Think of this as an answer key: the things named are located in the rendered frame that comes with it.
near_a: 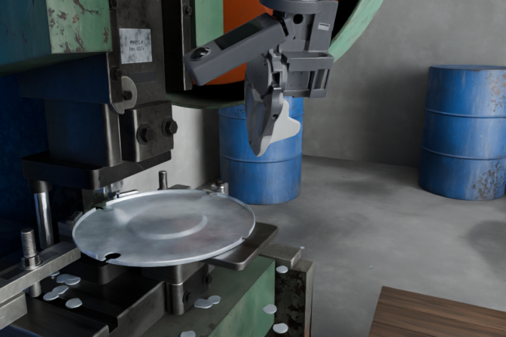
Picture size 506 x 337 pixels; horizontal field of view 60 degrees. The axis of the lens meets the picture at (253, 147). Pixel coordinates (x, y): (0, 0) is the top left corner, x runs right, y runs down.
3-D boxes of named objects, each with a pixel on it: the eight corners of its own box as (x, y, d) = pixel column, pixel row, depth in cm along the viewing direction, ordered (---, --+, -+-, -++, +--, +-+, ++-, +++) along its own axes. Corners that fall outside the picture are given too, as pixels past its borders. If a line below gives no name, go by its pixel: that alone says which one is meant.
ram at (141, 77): (190, 148, 76) (184, -34, 69) (132, 171, 63) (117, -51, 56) (114, 138, 84) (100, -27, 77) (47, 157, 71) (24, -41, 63)
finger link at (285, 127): (297, 164, 59) (310, 101, 54) (256, 168, 56) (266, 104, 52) (288, 151, 61) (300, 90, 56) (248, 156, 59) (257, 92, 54)
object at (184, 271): (279, 296, 75) (280, 223, 71) (242, 347, 62) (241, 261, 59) (159, 265, 85) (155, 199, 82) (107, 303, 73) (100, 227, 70)
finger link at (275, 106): (277, 141, 53) (288, 74, 49) (265, 142, 53) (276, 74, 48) (263, 122, 57) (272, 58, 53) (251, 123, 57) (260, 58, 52)
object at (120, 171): (175, 171, 82) (174, 142, 81) (96, 207, 65) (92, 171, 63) (109, 161, 89) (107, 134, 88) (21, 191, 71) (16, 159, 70)
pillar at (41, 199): (57, 244, 75) (48, 165, 71) (47, 250, 73) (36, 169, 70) (48, 241, 76) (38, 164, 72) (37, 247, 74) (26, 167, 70)
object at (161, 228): (281, 207, 79) (281, 203, 79) (193, 287, 54) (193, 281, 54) (151, 185, 91) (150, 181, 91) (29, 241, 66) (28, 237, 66)
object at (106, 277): (178, 235, 85) (177, 220, 85) (102, 286, 68) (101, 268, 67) (114, 220, 92) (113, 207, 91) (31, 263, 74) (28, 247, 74)
